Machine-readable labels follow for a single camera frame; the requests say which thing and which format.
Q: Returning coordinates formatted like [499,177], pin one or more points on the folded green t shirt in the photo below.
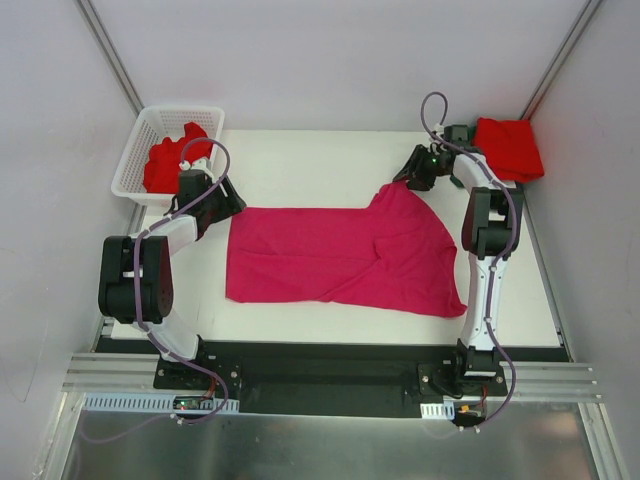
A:
[456,182]

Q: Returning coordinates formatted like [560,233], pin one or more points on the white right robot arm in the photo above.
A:
[490,235]

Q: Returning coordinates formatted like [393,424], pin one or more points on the aluminium rail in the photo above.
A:
[556,382]
[110,372]

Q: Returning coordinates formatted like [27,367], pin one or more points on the folded red t shirt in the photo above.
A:
[510,149]

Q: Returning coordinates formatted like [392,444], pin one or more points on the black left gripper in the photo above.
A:
[218,201]

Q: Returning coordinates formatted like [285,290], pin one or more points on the right aluminium rail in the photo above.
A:
[556,382]

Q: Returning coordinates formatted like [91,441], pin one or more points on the right white cable duct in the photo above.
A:
[438,411]

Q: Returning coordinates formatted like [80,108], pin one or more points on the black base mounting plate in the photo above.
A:
[376,381]

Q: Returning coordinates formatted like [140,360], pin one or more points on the pink t shirt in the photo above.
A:
[394,254]

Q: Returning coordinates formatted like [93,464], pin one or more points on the left white cable duct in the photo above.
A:
[158,403]

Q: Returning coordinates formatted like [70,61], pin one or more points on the left aluminium rail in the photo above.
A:
[110,372]

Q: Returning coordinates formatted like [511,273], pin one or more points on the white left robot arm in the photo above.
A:
[136,281]

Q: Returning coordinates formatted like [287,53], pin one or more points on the red t shirt in basket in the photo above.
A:
[161,172]

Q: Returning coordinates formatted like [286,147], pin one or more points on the white perforated plastic basket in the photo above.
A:
[154,124]

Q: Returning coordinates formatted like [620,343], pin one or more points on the white cable duct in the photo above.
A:
[158,403]
[438,411]

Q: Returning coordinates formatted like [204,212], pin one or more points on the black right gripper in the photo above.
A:
[417,166]

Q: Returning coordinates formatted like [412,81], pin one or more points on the left aluminium frame post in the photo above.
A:
[101,36]

